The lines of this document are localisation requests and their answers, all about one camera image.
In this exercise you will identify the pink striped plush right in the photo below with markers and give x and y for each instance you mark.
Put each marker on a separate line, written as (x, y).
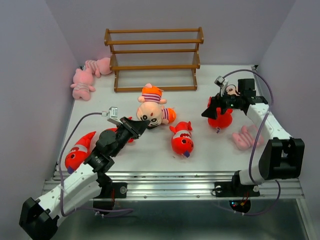
(245, 138)

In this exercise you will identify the pink striped plush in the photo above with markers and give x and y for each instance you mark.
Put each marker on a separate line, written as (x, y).
(82, 85)
(245, 138)
(100, 67)

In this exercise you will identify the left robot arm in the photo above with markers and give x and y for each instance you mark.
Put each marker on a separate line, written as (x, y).
(41, 217)

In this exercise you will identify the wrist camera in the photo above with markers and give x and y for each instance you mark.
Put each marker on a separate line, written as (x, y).
(111, 115)
(221, 82)

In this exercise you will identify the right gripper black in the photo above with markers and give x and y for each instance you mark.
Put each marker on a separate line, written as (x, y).
(217, 101)

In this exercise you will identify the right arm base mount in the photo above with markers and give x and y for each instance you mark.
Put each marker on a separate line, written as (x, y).
(239, 194)

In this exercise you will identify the pink striped plush upper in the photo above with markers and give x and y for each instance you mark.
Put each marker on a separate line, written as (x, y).
(100, 67)

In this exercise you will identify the brown wooden three-tier shelf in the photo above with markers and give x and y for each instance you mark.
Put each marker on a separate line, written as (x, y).
(173, 49)

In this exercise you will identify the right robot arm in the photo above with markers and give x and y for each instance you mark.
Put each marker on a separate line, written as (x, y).
(282, 156)

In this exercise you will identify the red fish plush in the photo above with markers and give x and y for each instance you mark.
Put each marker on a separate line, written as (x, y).
(181, 141)
(114, 129)
(79, 152)
(224, 119)

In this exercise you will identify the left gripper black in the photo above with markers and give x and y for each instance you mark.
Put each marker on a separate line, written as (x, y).
(135, 128)

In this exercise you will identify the pink striped plush lower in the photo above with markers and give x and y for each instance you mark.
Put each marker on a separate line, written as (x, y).
(82, 85)

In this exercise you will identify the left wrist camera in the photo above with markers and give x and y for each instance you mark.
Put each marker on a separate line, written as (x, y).
(111, 115)

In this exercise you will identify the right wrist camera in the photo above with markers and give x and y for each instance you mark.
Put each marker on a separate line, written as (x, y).
(221, 82)

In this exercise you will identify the aluminium mounting rail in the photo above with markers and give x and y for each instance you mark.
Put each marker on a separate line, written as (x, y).
(147, 186)

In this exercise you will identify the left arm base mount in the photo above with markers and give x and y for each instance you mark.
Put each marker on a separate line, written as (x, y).
(106, 200)

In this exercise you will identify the doll plush orange cap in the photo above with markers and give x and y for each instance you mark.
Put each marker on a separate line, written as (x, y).
(151, 105)

